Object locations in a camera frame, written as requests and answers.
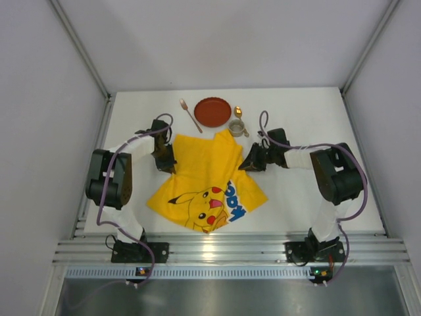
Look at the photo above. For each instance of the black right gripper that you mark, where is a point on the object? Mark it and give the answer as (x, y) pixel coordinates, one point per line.
(258, 158)

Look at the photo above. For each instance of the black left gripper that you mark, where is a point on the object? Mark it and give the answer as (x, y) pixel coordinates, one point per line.
(164, 158)

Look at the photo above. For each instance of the speckled ceramic cup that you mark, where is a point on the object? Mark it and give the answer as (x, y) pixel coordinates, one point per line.
(236, 127)

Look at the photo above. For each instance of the yellow Pikachu cloth placemat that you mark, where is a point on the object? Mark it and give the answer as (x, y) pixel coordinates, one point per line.
(207, 190)

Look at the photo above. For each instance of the rose gold fork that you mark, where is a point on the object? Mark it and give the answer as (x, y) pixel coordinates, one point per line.
(186, 109)

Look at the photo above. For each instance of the red round plastic plate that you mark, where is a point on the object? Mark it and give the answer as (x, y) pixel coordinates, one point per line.
(212, 112)

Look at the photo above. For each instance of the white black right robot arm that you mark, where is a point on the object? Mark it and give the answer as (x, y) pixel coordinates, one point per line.
(338, 177)

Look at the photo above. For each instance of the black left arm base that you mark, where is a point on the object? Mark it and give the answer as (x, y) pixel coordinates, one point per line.
(135, 253)

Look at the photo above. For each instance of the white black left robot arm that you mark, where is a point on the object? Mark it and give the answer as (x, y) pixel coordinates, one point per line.
(109, 182)

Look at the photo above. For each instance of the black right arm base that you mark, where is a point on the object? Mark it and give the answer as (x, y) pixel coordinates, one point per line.
(302, 252)

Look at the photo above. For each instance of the gold spoon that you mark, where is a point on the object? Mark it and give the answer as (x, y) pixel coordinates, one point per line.
(238, 114)

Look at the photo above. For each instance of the aluminium mounting rail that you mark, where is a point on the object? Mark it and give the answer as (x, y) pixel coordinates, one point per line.
(232, 248)

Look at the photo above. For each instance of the right aluminium frame post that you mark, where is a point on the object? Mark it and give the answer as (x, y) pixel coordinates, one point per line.
(373, 39)

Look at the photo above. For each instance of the aluminium frame post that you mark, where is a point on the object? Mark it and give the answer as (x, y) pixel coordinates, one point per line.
(78, 45)
(373, 39)

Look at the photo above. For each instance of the slotted grey cable duct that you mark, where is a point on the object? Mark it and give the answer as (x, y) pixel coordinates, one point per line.
(198, 272)

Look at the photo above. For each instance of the left aluminium frame post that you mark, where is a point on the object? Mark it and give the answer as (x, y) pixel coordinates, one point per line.
(78, 45)

